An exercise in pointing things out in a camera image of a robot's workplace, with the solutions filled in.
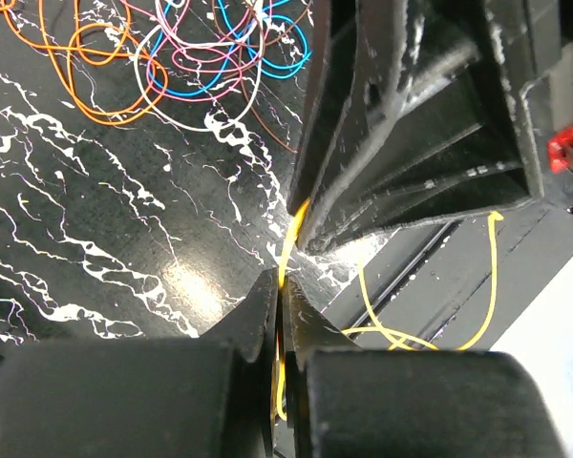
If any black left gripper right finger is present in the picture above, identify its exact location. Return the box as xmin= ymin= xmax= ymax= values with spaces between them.
xmin=281 ymin=277 xmax=564 ymax=457

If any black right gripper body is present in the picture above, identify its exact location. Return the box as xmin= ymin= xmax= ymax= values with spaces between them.
xmin=482 ymin=1 xmax=573 ymax=207

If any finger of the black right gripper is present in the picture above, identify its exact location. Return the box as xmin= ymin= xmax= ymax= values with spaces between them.
xmin=298 ymin=1 xmax=535 ymax=253
xmin=288 ymin=0 xmax=412 ymax=230

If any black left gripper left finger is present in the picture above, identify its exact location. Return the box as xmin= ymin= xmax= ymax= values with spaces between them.
xmin=0 ymin=269 xmax=278 ymax=457

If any white cable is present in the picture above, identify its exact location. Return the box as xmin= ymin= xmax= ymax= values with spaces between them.
xmin=133 ymin=0 xmax=266 ymax=133

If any yellow cable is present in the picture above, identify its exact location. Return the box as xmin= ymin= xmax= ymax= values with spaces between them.
xmin=274 ymin=195 xmax=505 ymax=421

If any pink cable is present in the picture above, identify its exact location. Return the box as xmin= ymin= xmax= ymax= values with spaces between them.
xmin=118 ymin=0 xmax=268 ymax=104

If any brown cable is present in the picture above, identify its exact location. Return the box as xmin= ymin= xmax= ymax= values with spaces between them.
xmin=212 ymin=0 xmax=302 ymax=155

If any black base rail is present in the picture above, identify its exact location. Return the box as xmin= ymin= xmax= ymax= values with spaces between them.
xmin=320 ymin=205 xmax=573 ymax=355

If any orange cable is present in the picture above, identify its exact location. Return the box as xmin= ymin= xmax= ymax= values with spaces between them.
xmin=0 ymin=0 xmax=171 ymax=128

